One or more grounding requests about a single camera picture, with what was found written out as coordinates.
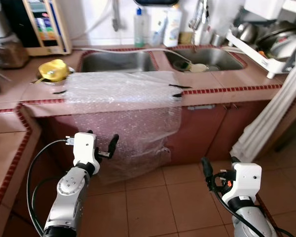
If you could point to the steel bowl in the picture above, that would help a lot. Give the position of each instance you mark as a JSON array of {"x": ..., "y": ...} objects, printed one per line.
[{"x": 56, "y": 83}]

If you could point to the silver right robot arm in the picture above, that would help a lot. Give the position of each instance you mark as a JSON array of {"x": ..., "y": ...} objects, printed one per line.
[{"x": 254, "y": 224}]

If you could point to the clear bubble wrap sheet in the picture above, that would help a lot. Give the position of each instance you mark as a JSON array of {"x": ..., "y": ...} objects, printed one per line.
[{"x": 118, "y": 94}]

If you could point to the white slat bundle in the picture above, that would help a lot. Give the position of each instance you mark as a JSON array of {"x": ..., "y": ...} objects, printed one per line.
[{"x": 266, "y": 123}]

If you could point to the black tape strip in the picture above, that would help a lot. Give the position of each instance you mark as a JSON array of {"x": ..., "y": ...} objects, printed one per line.
[
  {"x": 176, "y": 96},
  {"x": 59, "y": 92},
  {"x": 180, "y": 86}
]

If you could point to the steel sink basin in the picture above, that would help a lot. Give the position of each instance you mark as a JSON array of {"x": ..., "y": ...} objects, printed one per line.
[
  {"x": 118, "y": 61},
  {"x": 222, "y": 59}
]

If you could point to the white bowl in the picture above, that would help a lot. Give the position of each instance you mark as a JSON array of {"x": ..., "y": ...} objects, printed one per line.
[{"x": 197, "y": 68}]

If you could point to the white dish rack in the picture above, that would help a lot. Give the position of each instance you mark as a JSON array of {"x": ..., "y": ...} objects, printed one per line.
[{"x": 256, "y": 60}]

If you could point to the beige black water ionizer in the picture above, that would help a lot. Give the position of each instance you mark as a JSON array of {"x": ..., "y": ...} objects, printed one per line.
[{"x": 52, "y": 29}]

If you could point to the jar of brown powder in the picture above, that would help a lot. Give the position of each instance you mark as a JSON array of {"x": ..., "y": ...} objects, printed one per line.
[{"x": 10, "y": 57}]

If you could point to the green soap bottle blue cap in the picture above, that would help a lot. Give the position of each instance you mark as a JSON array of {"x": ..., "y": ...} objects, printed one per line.
[{"x": 141, "y": 29}]

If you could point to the clear plastic cup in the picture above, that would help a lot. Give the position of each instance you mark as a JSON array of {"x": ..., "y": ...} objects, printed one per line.
[{"x": 158, "y": 34}]

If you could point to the grey metal pipe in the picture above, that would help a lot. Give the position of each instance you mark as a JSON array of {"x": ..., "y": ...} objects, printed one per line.
[{"x": 116, "y": 15}]

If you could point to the steel pot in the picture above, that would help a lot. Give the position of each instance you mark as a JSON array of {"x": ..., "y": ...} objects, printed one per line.
[{"x": 246, "y": 33}]

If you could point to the dark steel wok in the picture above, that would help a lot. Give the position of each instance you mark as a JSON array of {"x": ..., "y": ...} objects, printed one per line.
[{"x": 281, "y": 39}]

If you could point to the white plastic bottle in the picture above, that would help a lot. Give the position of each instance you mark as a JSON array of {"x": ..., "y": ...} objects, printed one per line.
[{"x": 172, "y": 27}]

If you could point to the chrome faucet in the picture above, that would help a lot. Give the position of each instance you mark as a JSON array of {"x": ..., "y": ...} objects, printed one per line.
[{"x": 200, "y": 19}]

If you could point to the black tray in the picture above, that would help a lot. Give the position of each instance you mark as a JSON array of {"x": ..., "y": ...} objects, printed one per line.
[{"x": 157, "y": 2}]

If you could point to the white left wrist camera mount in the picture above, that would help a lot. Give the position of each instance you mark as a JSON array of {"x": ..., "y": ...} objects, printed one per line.
[{"x": 84, "y": 148}]

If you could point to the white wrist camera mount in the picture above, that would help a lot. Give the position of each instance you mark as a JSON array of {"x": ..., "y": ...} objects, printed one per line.
[
  {"x": 84, "y": 148},
  {"x": 244, "y": 180}
]

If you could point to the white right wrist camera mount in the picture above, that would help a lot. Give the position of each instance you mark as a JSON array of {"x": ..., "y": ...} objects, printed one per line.
[{"x": 244, "y": 180}]

